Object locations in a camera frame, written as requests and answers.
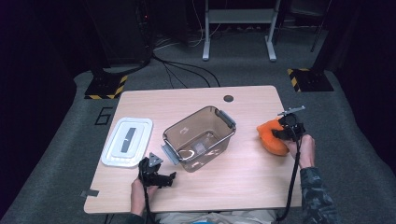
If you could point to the white storage box lid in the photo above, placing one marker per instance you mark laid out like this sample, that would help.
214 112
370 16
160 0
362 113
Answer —
127 141

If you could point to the grey tape piece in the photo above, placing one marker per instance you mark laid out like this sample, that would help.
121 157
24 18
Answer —
89 193

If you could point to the person's right hand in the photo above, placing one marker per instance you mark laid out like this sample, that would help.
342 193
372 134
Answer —
306 149

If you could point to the orange plush toy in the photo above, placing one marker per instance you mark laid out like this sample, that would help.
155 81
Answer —
271 140

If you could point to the brown transparent storage box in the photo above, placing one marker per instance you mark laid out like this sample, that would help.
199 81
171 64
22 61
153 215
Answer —
199 140

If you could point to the black table grommet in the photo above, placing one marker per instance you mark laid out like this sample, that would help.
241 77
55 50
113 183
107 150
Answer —
228 98

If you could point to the blue object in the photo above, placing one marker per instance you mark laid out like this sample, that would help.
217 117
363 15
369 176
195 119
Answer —
202 222

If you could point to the black computer tower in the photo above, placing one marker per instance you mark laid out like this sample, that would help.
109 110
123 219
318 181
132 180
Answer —
127 31

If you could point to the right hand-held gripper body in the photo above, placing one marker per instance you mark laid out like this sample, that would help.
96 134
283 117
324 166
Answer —
292 123

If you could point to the black yellow-striped stand base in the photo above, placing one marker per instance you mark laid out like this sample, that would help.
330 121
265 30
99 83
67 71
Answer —
311 80
104 87

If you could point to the person's left hand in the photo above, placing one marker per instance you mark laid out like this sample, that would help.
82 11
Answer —
138 194

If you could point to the white metal desk frame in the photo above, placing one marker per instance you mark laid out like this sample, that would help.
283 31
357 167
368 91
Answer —
239 15

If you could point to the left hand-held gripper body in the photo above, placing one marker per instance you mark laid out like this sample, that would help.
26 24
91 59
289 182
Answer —
149 175

